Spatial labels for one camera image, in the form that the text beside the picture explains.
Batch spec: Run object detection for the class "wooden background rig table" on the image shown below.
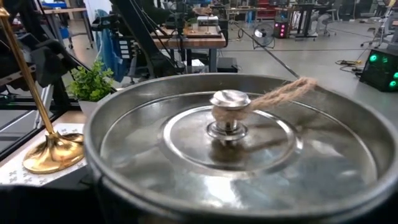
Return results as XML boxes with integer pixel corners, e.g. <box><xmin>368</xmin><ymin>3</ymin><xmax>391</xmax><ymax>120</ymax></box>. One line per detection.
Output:
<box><xmin>151</xmin><ymin>26</ymin><xmax>227</xmax><ymax>74</ymax></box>

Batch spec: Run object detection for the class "black box with pink lights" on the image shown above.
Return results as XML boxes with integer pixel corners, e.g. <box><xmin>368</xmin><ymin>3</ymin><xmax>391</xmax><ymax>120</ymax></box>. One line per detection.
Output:
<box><xmin>273</xmin><ymin>20</ymin><xmax>290</xmax><ymax>39</ymax></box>

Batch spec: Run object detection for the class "coiled floor cable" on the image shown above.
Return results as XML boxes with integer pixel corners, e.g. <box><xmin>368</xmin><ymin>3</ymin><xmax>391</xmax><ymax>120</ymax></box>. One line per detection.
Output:
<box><xmin>335</xmin><ymin>58</ymin><xmax>364</xmax><ymax>74</ymax></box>

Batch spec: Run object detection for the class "blue jacket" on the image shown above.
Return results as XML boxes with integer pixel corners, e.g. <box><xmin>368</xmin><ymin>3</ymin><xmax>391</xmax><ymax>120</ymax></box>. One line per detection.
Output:
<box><xmin>95</xmin><ymin>9</ymin><xmax>129</xmax><ymax>83</ymax></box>

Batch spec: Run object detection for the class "white box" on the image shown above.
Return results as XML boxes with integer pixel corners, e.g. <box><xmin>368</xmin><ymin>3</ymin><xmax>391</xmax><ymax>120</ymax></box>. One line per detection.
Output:
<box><xmin>197</xmin><ymin>15</ymin><xmax>220</xmax><ymax>27</ymax></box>

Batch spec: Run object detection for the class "tin can with twine knob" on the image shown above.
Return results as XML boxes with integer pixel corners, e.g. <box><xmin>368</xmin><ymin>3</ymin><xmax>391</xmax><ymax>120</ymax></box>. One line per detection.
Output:
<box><xmin>83</xmin><ymin>73</ymin><xmax>398</xmax><ymax>224</ymax></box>

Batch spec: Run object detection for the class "tall gold candlestick holder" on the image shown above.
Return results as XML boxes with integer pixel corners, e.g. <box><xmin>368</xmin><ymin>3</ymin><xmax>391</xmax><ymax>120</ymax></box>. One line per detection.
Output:
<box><xmin>0</xmin><ymin>6</ymin><xmax>85</xmax><ymax>175</ymax></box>

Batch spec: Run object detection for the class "black box with green lights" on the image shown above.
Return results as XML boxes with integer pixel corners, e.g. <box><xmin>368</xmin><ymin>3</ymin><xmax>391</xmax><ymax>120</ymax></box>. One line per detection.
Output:
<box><xmin>359</xmin><ymin>49</ymin><xmax>398</xmax><ymax>93</ymax></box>

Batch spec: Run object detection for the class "table with blue bins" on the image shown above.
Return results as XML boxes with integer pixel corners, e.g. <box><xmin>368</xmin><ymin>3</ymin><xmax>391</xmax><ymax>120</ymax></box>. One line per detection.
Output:
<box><xmin>40</xmin><ymin>0</ymin><xmax>95</xmax><ymax>49</ymax></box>

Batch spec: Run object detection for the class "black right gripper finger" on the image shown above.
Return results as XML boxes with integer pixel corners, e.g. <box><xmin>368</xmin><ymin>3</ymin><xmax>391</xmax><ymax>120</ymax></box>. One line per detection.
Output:
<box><xmin>0</xmin><ymin>185</ymin><xmax>105</xmax><ymax>224</ymax></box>

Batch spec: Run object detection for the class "small green potted plant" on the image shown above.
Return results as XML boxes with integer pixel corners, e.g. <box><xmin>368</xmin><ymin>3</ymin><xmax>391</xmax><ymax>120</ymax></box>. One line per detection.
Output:
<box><xmin>67</xmin><ymin>58</ymin><xmax>115</xmax><ymax>118</ymax></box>

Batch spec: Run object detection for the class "white perforated shelf riser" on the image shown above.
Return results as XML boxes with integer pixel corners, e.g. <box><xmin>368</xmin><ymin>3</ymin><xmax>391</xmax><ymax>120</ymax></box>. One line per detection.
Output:
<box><xmin>0</xmin><ymin>123</ymin><xmax>88</xmax><ymax>187</ymax></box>

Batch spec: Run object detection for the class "black floor fan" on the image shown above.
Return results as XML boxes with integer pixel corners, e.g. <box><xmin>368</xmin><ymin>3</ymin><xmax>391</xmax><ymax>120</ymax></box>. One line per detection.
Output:
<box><xmin>252</xmin><ymin>21</ymin><xmax>276</xmax><ymax>50</ymax></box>

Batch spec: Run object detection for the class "black aluminium rig frame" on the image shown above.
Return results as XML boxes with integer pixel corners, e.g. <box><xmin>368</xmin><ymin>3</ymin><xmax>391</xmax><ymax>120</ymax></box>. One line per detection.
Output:
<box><xmin>0</xmin><ymin>0</ymin><xmax>187</xmax><ymax>156</ymax></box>

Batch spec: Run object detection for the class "black background desk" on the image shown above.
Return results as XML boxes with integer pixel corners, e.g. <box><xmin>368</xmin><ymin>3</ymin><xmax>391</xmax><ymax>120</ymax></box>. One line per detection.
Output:
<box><xmin>289</xmin><ymin>2</ymin><xmax>318</xmax><ymax>41</ymax></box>

